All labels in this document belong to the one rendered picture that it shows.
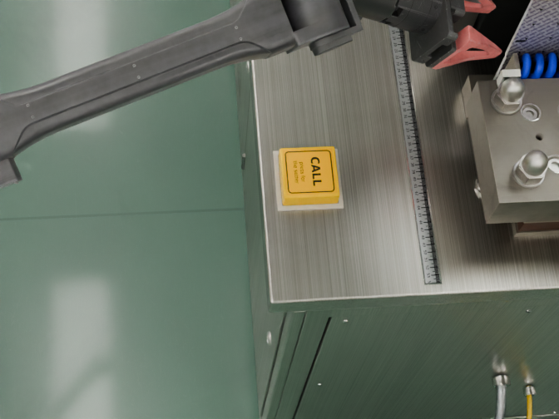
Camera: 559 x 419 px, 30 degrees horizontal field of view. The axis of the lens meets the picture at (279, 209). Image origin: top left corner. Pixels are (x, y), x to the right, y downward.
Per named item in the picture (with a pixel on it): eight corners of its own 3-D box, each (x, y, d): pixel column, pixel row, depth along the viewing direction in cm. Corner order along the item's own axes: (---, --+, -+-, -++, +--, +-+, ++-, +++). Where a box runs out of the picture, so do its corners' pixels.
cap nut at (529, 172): (510, 160, 119) (521, 141, 115) (541, 159, 120) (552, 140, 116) (515, 189, 118) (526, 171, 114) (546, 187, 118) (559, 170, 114)
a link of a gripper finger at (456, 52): (480, 85, 119) (415, 66, 115) (473, 31, 122) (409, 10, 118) (521, 57, 114) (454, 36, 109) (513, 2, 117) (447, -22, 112)
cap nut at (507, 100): (488, 88, 123) (497, 68, 119) (518, 87, 123) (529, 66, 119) (493, 115, 122) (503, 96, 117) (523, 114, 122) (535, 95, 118)
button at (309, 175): (278, 155, 132) (279, 147, 130) (332, 154, 133) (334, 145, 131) (282, 206, 129) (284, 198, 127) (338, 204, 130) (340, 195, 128)
